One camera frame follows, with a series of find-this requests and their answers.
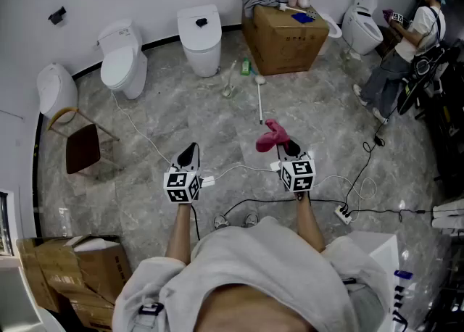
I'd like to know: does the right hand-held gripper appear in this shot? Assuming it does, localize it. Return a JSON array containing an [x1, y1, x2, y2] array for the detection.
[[270, 140, 318, 193]]

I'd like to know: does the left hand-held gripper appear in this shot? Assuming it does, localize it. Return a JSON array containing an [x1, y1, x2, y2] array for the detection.
[[163, 142, 203, 204]]

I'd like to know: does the pink cloth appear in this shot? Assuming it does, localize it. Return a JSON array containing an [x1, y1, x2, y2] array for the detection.
[[255, 118, 291, 153]]

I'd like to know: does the light green toilet brush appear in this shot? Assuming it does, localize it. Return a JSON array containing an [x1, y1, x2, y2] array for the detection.
[[221, 60, 238, 99]]

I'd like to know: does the person's left forearm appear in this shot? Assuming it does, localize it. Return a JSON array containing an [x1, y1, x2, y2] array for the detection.
[[164, 202, 194, 267]]

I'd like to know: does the person's right forearm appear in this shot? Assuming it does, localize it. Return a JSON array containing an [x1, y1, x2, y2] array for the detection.
[[294, 191, 326, 254]]

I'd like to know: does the white round-head brush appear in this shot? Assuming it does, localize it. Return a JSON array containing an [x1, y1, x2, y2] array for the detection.
[[278, 0, 312, 13], [254, 75, 267, 125]]

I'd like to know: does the white flat-lid smart toilet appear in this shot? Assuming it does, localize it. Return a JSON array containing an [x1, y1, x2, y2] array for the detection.
[[176, 4, 223, 78]]

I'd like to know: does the white toilet with tank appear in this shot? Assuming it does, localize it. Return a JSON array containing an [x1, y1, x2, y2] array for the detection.
[[96, 18, 149, 101]]

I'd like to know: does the white toilet with raised lid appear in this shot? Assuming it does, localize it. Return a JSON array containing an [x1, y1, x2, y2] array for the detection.
[[309, 0, 344, 40], [341, 0, 385, 57]]

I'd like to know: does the white rounded toilet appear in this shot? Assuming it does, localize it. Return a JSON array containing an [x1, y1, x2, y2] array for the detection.
[[36, 62, 79, 120]]

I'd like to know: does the white power strip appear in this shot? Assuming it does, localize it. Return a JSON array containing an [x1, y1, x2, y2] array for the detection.
[[333, 204, 354, 225]]

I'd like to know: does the large closed cardboard box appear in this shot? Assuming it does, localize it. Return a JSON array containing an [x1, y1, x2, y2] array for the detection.
[[241, 2, 331, 77]]

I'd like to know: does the wooden chair with brown seat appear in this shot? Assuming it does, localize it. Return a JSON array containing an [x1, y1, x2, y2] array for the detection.
[[46, 106, 123, 180]]

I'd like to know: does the person's grey shirt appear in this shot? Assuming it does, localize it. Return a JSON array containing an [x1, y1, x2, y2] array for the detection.
[[112, 215, 391, 332]]

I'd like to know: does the blue cloth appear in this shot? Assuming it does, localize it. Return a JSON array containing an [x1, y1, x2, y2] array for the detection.
[[291, 12, 315, 25]]

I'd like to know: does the white cabinet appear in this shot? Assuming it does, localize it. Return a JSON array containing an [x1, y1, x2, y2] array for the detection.
[[347, 230, 400, 332]]

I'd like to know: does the black equipment rack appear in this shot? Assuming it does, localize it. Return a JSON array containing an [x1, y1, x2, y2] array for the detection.
[[396, 39, 464, 187]]

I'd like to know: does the open cardboard box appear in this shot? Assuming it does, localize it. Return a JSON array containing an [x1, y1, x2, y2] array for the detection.
[[15, 234, 133, 332]]

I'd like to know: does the black cable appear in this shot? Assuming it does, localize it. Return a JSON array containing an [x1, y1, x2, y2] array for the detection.
[[222, 197, 349, 217]]

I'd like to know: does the white cable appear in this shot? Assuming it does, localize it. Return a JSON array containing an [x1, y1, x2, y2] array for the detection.
[[109, 90, 173, 167]]

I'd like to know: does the black wall holder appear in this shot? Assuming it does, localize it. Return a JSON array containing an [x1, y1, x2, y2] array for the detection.
[[47, 5, 67, 26]]

